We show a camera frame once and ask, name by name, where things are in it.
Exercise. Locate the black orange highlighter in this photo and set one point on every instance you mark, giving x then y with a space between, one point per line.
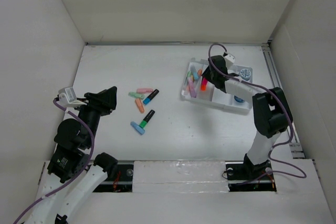
204 84

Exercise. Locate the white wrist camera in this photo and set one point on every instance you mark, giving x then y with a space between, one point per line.
67 97
229 59

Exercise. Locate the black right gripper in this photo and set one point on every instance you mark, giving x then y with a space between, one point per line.
207 74

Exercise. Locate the black green highlighter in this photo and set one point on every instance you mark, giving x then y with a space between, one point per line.
147 119

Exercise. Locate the pastel blue clear highlighter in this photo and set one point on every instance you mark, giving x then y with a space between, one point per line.
194 72

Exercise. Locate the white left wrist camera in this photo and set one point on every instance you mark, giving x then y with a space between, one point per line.
67 97

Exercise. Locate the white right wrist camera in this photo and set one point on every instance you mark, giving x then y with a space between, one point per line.
229 59

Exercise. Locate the white divided organizer tray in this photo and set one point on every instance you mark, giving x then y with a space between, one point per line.
213 96

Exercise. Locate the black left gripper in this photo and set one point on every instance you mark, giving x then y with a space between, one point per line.
98 100

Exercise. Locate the aluminium rail right side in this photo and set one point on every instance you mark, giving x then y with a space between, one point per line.
294 145

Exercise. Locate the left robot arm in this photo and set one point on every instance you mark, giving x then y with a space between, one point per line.
72 174

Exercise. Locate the pastel purple highlighter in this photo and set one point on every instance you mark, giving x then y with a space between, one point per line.
192 89

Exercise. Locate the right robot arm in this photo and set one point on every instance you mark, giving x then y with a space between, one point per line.
272 115

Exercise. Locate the black blue highlighter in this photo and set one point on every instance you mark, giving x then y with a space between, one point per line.
150 97

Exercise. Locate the pastel pink highlighter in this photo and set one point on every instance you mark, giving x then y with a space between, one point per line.
144 90

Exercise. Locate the pastel green clear highlighter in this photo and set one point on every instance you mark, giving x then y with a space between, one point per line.
185 86

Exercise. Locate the aluminium rail back edge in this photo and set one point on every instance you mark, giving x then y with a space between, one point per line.
157 43

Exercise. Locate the pastel blue short highlighter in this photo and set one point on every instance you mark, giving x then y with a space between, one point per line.
139 129

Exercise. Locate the pastel green short highlighter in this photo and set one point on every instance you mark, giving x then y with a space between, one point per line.
136 95

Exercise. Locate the blue tape roll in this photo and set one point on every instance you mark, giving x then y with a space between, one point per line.
245 74
239 100

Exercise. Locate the pastel orange short highlighter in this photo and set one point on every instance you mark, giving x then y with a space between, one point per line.
139 105

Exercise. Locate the pastel orange clear highlighter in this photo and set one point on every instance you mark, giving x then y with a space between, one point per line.
199 73

